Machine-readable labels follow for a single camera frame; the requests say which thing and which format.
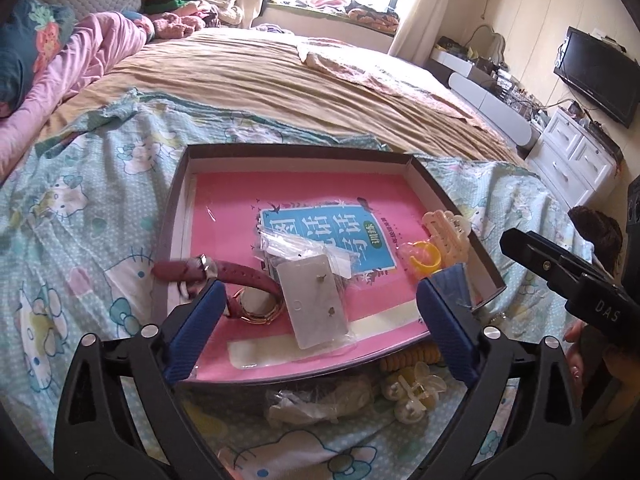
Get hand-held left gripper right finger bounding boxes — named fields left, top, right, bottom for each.
left=416, top=276, right=586, bottom=480

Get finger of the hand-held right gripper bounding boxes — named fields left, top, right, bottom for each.
left=499, top=228, right=617, bottom=303

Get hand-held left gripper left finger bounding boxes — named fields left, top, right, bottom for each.
left=52, top=280, right=228, bottom=480

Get yellow ring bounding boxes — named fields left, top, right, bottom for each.
left=397, top=240, right=443, bottom=278

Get maroon strap wristwatch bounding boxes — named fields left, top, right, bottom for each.
left=151, top=254, right=286, bottom=326

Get cream hair claw clip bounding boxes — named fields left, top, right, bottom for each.
left=421, top=208, right=473, bottom=266

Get earring card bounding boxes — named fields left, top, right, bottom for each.
left=257, top=220, right=353, bottom=281
left=276, top=252, right=358, bottom=351

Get shallow dark cardboard box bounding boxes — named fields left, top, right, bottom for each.
left=152, top=142, right=507, bottom=386

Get person's right hand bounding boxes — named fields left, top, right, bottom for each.
left=565, top=321, right=640, bottom=396

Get dark brown furry object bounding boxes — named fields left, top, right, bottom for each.
left=567, top=205, right=623, bottom=271

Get white pearl hair clip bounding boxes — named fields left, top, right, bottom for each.
left=380, top=365, right=448, bottom=423

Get white drawer cabinet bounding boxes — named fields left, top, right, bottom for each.
left=522, top=107, right=623, bottom=211

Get pink book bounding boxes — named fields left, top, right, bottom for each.
left=187, top=170, right=481, bottom=383

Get crumpled clear plastic packet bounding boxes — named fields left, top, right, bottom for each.
left=265, top=377, right=376, bottom=428

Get cartoon cat printed blanket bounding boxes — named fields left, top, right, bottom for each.
left=0, top=87, right=601, bottom=480

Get white and grey dresser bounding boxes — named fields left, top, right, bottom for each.
left=427, top=45, right=543, bottom=151

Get clutter on dresser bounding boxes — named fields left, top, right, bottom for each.
left=435, top=35, right=601, bottom=126

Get black television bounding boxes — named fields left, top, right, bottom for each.
left=552, top=26, right=640, bottom=128

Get cloud shaped mirror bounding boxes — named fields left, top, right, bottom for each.
left=467, top=25, right=508, bottom=68

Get pink lace cloth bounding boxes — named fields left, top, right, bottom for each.
left=297, top=42, right=506, bottom=126

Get tan bedsheet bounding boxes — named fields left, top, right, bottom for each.
left=37, top=27, right=531, bottom=166

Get clothes on window sill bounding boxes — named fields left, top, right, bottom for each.
left=270, top=0, right=403, bottom=33

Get pink quilt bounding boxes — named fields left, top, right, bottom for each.
left=0, top=10, right=156, bottom=181

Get pile of clothes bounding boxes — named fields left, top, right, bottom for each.
left=140, top=0, right=261, bottom=41

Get blue floral pillow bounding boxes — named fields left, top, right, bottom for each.
left=0, top=0, right=76, bottom=106

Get yellow spiral hair tie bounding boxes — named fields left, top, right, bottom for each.
left=377, top=342, right=441, bottom=373

